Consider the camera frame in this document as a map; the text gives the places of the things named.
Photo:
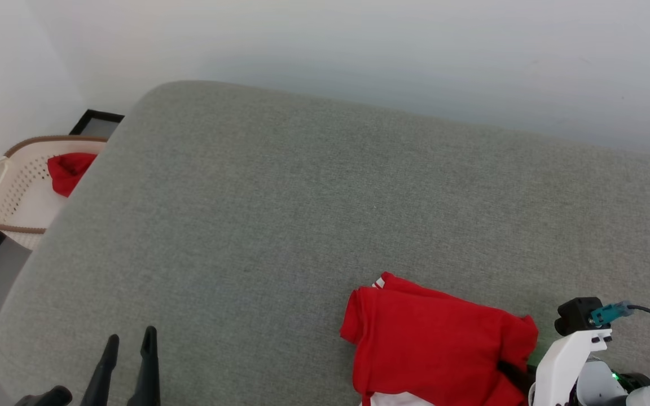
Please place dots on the grey fabric sofa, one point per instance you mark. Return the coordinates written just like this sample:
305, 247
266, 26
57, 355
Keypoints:
302, 197

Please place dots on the cream perforated laundry basket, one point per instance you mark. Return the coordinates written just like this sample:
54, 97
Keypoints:
20, 192

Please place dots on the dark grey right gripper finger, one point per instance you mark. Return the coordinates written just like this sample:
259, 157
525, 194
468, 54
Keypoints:
515, 373

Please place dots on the red and white garment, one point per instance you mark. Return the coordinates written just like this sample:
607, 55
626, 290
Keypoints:
432, 338

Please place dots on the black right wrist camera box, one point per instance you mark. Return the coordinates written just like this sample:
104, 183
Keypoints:
576, 316

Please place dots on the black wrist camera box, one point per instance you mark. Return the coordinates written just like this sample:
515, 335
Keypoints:
48, 396
576, 316

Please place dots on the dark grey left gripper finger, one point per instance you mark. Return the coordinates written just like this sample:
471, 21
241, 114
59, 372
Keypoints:
102, 375
147, 372

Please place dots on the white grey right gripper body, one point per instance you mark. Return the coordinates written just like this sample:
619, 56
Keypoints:
559, 366

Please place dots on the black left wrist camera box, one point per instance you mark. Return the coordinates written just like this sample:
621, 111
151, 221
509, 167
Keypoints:
48, 396

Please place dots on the red cloth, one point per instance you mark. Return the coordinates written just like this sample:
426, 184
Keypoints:
68, 172

